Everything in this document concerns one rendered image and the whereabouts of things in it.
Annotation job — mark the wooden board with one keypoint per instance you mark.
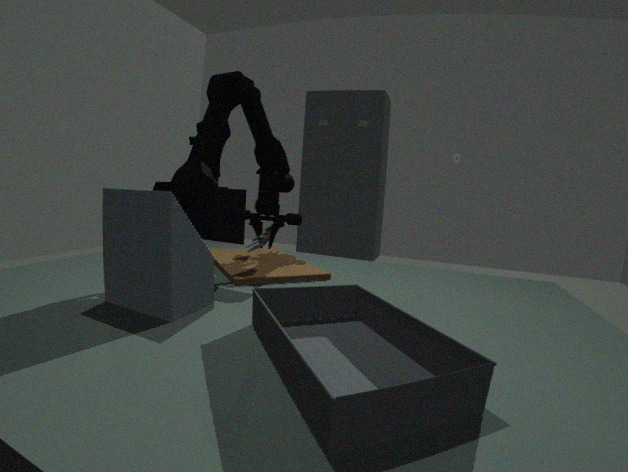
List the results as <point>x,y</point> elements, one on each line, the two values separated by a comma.
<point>263,265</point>

